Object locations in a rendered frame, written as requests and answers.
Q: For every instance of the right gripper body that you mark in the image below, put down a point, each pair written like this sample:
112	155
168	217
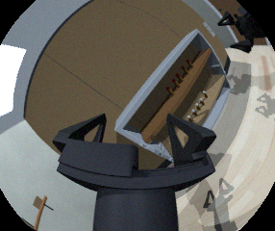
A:
243	30

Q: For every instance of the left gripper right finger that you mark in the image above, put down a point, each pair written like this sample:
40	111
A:
199	138

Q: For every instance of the light blue rectangular rack frame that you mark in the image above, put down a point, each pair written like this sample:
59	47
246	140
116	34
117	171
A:
198	40

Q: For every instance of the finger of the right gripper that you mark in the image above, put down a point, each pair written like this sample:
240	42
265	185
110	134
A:
238	45
229	22

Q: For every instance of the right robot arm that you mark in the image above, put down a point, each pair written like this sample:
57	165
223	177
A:
255	29

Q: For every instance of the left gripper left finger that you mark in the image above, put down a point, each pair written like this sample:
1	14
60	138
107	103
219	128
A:
79	130

